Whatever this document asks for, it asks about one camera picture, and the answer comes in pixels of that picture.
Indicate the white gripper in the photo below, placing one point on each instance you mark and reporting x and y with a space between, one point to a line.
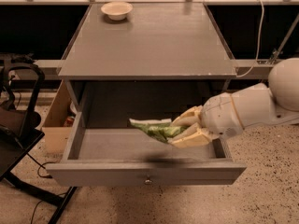
219 115

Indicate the green jalapeno chip bag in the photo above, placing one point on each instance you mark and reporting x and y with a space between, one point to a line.
158 129

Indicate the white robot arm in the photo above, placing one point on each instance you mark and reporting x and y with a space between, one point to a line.
274 103

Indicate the silver drawer knob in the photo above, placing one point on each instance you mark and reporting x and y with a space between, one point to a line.
148 181

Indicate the grey open top drawer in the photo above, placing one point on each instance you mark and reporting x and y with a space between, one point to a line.
105 150

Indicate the grey wooden cabinet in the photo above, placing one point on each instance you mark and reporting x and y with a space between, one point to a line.
158 42

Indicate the red can in box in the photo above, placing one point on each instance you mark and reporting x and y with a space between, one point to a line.
69 121

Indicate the cardboard box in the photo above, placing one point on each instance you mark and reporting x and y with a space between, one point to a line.
56 133

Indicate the white ceramic bowl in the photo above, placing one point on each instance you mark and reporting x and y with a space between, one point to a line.
117 10

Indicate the black chair frame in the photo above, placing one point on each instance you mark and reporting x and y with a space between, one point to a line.
19 133

